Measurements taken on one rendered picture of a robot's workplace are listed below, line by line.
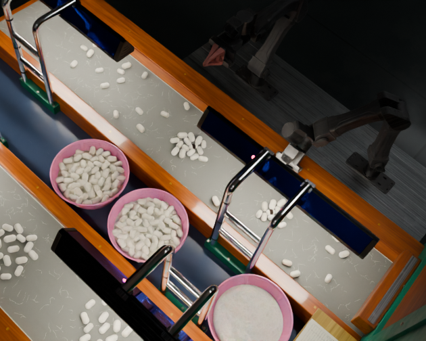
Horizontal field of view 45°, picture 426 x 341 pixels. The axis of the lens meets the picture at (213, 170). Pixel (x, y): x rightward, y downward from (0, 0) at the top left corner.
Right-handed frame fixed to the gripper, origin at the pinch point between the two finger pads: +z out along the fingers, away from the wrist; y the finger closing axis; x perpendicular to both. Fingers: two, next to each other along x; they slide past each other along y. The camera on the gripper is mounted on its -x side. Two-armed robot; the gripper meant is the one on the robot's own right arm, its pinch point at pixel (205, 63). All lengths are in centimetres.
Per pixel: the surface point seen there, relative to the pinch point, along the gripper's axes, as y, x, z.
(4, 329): 15, 29, 95
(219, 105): 1.4, 30.7, -10.9
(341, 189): 57, 31, -17
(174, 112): -8.8, 32.9, 3.3
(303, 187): 52, -5, 15
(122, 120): -19.1, 32.6, 20.2
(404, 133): 55, 110, -129
